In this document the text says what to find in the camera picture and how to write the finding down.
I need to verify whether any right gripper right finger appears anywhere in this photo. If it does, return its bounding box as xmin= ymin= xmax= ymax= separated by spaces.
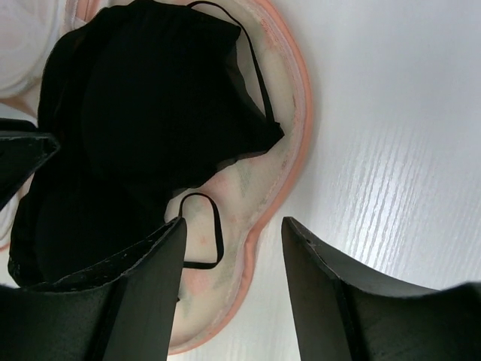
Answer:
xmin=281 ymin=217 xmax=480 ymax=360

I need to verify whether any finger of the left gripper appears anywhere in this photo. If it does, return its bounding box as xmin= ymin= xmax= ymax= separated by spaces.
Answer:
xmin=1 ymin=118 xmax=60 ymax=209

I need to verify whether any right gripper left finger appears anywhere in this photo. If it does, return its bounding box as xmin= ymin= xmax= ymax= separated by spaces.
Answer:
xmin=1 ymin=217 xmax=186 ymax=360

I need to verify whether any black bra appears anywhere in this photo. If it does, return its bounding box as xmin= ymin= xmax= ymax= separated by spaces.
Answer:
xmin=8 ymin=1 xmax=283 ymax=287

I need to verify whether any peach floral mesh laundry bag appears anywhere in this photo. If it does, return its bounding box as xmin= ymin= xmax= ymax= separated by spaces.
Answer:
xmin=1 ymin=1 xmax=313 ymax=356

